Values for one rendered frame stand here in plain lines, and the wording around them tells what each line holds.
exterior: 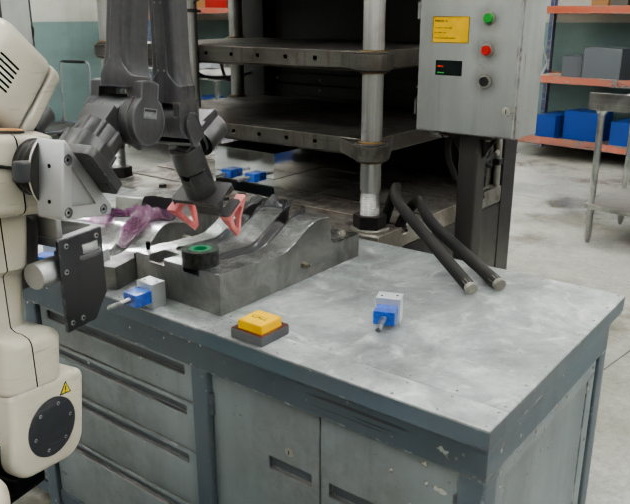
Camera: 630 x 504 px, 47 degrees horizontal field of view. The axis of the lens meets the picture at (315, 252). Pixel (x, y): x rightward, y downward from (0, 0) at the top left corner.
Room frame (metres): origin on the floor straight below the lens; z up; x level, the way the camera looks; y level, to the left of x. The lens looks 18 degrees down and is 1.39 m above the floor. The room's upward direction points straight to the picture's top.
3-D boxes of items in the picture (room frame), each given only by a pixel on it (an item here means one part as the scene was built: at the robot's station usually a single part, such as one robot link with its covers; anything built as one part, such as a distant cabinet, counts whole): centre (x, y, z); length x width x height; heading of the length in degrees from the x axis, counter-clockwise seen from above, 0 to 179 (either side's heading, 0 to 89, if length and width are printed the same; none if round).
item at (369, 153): (2.72, 0.06, 0.96); 1.29 x 0.83 x 0.18; 52
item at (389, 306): (1.33, -0.14, 0.83); 0.13 x 0.05 x 0.05; 164
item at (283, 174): (2.63, 0.09, 0.87); 0.50 x 0.27 x 0.17; 142
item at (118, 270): (1.82, 0.48, 0.86); 0.50 x 0.26 x 0.11; 160
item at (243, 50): (2.72, 0.06, 1.20); 1.29 x 0.83 x 0.19; 52
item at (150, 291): (1.42, 0.38, 0.83); 0.13 x 0.05 x 0.05; 142
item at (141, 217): (1.81, 0.47, 0.90); 0.26 x 0.18 x 0.08; 160
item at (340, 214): (2.73, 0.08, 0.76); 1.30 x 0.84 x 0.07; 52
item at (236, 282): (1.67, 0.14, 0.87); 0.50 x 0.26 x 0.14; 142
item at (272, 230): (1.66, 0.16, 0.92); 0.35 x 0.16 x 0.09; 142
